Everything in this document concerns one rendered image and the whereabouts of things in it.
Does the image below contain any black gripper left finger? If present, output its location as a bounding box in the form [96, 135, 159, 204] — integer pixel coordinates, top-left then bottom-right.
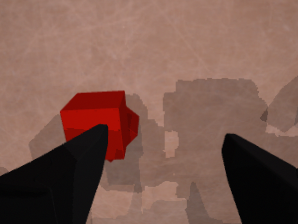
[0, 124, 109, 224]

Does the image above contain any red cube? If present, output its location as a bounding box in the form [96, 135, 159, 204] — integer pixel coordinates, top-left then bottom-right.
[125, 105, 138, 145]
[60, 91, 128, 160]

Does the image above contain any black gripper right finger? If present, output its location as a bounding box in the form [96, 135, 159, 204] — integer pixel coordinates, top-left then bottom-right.
[221, 133, 298, 224]

